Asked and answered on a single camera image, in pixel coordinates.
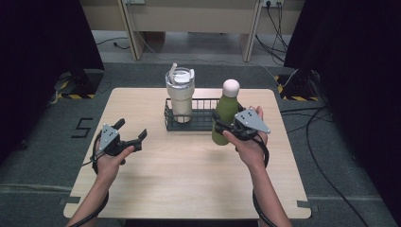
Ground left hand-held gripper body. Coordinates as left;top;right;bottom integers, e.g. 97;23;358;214
97;123;140;158

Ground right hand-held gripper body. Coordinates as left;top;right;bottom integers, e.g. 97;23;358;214
228;108;271;142

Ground green bottle with white cap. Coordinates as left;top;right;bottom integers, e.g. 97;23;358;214
211;79;241;147

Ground dark grey wire basket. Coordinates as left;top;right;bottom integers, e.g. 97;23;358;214
163;96;222;132

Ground cream tumbler cup with straw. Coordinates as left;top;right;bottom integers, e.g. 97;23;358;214
165;62;196;124

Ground person's right hand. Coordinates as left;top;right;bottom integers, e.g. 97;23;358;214
221;105;270;173

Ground person's left hand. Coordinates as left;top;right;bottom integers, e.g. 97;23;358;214
94;138;136;187

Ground stand base with hazard tape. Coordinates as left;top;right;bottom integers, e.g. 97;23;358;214
56;68;106;100
274;73;320;102

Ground grey tape strip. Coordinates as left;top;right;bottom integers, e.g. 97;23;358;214
296;200;320;213
58;195;82;206

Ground black curtain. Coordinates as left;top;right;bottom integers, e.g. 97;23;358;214
283;0;401;221
0;0;106;166

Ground beige wooden desk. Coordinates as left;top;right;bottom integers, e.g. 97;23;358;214
116;0;265;63

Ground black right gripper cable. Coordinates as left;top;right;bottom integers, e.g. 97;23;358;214
251;132;279;227

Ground thin white floor cable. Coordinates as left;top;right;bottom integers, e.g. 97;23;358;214
134;29;299;88

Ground long black floor cable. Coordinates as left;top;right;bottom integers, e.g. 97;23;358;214
279;106;371;227

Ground short black floor cable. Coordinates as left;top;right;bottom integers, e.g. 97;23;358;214
95;36;131;51

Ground black cable bundle at socket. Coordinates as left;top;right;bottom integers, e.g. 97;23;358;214
254;2;290;65

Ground white wall socket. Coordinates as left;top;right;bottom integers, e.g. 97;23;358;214
261;0;286;9

